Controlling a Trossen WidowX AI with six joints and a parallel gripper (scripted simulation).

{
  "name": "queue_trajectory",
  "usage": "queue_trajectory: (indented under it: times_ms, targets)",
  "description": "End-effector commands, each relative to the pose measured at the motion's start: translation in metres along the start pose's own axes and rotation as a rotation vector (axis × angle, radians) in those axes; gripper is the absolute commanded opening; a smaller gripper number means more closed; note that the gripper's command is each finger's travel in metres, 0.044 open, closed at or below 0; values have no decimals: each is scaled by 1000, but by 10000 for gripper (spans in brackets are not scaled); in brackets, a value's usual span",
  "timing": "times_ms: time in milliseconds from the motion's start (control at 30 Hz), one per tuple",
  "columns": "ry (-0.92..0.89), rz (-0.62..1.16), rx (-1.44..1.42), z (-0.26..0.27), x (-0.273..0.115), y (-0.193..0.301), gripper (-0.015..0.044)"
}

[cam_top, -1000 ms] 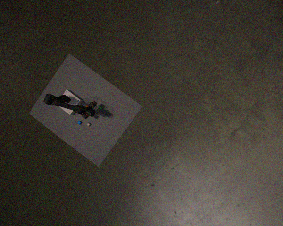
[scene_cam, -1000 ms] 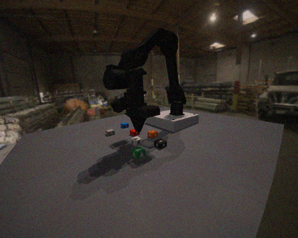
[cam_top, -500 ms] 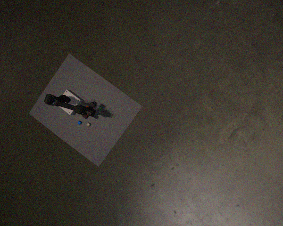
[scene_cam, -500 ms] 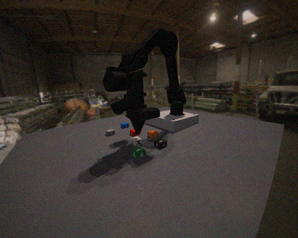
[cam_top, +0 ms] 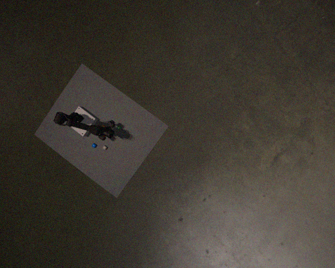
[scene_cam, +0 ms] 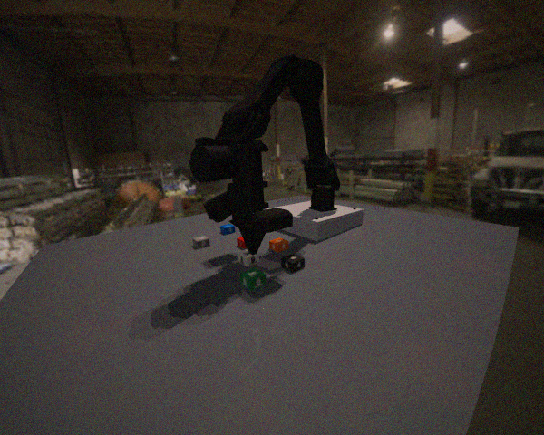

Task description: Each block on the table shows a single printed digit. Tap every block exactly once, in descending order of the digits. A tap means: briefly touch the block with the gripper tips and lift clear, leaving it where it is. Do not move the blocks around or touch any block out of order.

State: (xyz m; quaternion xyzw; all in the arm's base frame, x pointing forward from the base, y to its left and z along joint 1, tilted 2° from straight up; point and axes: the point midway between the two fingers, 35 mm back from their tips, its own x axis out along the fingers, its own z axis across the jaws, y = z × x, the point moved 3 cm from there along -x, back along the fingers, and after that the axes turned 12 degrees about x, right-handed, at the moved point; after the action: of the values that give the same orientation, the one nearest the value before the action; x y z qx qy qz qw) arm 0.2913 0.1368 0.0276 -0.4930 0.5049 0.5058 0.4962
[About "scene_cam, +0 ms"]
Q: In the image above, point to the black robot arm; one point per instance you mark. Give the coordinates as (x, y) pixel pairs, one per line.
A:
(222, 157)

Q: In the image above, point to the blue block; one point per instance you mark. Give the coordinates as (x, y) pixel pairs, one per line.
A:
(227, 229)

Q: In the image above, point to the red block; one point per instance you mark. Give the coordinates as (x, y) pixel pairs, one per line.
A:
(241, 242)

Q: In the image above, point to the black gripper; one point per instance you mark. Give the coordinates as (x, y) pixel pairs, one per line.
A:
(253, 227)

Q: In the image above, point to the orange block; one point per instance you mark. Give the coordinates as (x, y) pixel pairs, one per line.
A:
(278, 245)

